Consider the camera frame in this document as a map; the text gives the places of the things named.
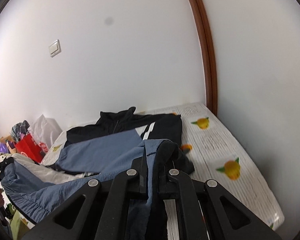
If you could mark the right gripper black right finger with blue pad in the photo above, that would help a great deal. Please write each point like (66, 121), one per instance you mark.
(206, 210)

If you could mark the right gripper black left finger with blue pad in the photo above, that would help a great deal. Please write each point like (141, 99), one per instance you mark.
(98, 210)

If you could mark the black white blue jacket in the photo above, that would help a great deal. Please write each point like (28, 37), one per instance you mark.
(102, 151)

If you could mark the cow print plush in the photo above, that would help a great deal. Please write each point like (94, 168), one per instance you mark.
(3, 156)

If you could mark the red paper gift bag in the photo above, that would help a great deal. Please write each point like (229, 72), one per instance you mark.
(31, 149)

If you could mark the plaid cloth bundle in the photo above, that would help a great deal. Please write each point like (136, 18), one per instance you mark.
(19, 129)

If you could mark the white plastic bag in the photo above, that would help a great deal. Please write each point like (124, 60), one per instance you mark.
(45, 131)

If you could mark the fruit print tablecloth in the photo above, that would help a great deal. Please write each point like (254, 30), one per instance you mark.
(216, 154)

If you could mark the white wall light switch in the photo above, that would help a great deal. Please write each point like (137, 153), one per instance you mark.
(55, 48)

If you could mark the brown wooden door frame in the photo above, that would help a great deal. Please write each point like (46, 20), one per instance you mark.
(208, 54)

